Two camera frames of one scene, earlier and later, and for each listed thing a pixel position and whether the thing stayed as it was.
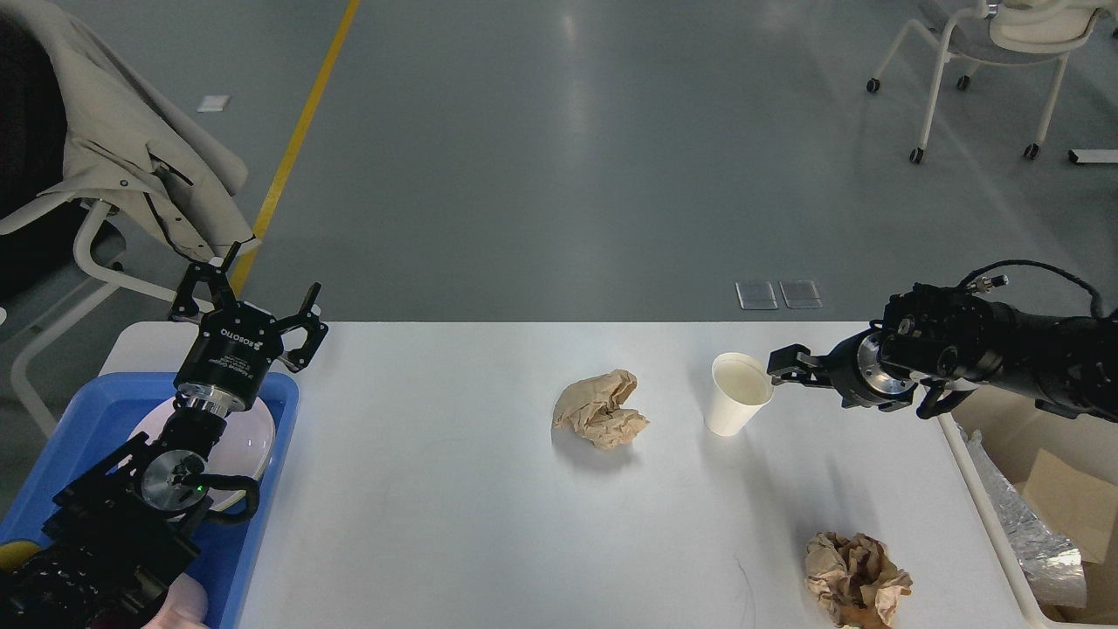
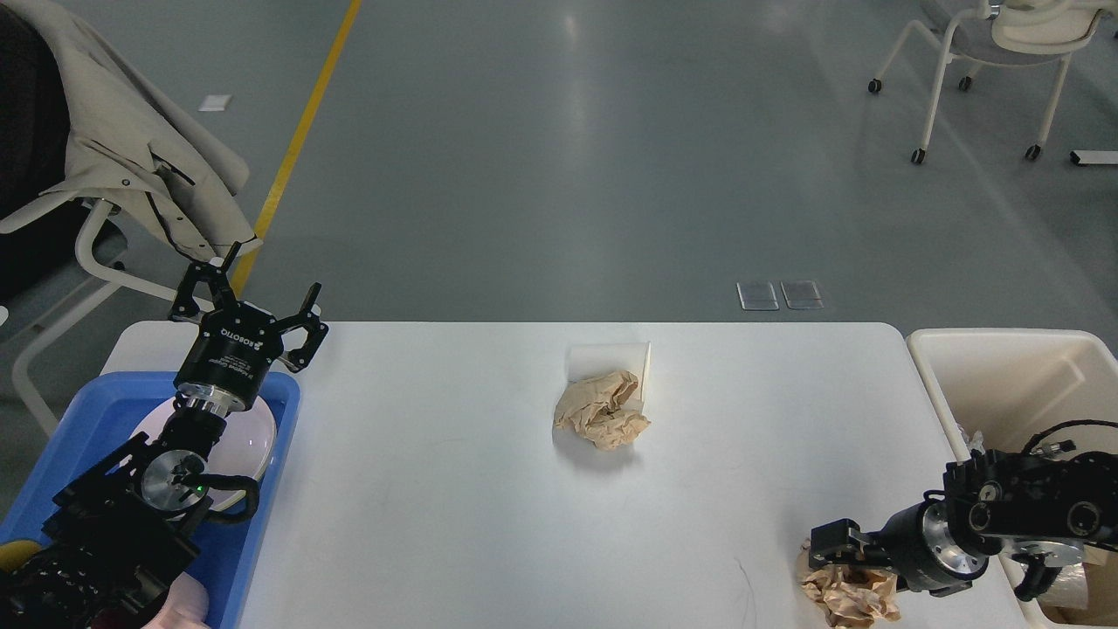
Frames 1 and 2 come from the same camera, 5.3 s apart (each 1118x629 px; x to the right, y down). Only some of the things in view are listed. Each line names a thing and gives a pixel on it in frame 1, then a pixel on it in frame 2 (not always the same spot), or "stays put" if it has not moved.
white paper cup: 740,387 → 594,359
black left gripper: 236,346 stays put
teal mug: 14,554 stays put
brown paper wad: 856,579 stays put
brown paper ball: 592,407 stays put
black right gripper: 856,369 → 921,544
